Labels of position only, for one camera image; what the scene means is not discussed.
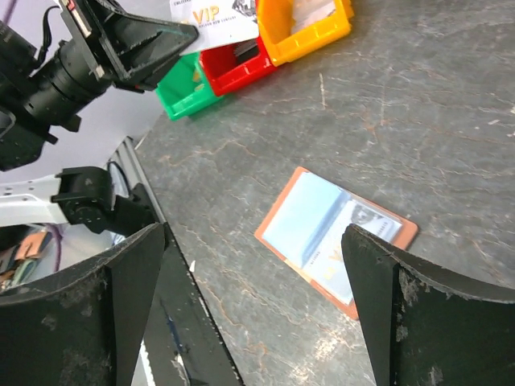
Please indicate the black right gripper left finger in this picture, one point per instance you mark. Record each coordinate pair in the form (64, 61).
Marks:
(84, 324)

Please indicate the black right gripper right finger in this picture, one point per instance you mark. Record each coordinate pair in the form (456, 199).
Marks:
(427, 325)

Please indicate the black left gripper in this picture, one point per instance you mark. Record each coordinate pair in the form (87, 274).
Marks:
(109, 47)

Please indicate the silver white membership card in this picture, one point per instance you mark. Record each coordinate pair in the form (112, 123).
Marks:
(219, 22)

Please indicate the brown leather card holder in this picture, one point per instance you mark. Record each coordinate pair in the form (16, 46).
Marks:
(305, 225)

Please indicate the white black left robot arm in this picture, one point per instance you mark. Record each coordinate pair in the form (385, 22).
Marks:
(80, 195)

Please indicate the gold card in green bin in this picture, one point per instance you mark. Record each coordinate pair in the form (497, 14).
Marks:
(196, 79)

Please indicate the black cards in red bin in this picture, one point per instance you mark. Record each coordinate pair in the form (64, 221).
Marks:
(246, 50)

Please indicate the silver cards in yellow bin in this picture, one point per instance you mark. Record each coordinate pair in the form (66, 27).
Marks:
(307, 12)

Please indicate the green plastic bin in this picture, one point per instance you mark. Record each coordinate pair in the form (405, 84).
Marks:
(176, 90)

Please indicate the red plastic bin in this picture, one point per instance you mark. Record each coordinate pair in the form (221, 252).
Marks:
(225, 76)

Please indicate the yellow plastic bin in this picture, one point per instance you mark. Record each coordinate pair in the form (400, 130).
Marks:
(274, 19)

